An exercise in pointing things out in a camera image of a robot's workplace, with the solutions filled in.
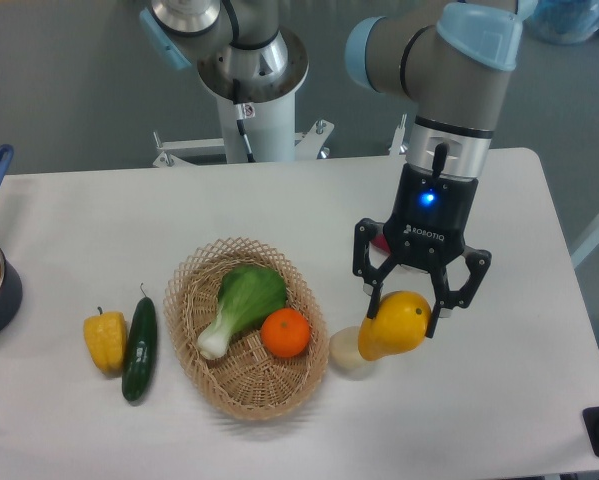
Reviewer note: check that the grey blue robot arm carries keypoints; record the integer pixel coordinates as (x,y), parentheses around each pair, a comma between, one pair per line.
(454,59)

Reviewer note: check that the white garlic bulb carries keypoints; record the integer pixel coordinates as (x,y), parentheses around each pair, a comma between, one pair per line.
(344,352)

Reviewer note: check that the red white object behind gripper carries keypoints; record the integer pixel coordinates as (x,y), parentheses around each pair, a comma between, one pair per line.
(381,244)

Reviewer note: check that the yellow bell pepper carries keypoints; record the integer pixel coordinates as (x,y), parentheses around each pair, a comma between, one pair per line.
(105,336)

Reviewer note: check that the dark green cucumber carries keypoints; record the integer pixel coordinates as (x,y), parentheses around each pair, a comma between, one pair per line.
(141,351)

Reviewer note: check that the green bok choy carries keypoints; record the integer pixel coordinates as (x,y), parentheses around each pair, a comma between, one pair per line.
(248,294)

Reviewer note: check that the woven wicker basket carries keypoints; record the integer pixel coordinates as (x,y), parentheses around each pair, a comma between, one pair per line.
(248,382)

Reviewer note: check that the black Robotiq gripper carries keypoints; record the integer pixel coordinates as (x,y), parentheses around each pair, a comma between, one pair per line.
(429,220)

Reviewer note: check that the yellow orange mango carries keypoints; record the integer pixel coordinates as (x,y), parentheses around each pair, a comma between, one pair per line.
(399,326)

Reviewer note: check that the orange tangerine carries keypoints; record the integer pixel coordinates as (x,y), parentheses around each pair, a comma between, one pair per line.
(285,333)

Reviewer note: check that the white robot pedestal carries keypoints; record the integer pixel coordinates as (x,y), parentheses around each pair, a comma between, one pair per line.
(251,132)

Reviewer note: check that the blue plastic bag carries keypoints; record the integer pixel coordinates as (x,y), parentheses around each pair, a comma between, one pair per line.
(565,22)

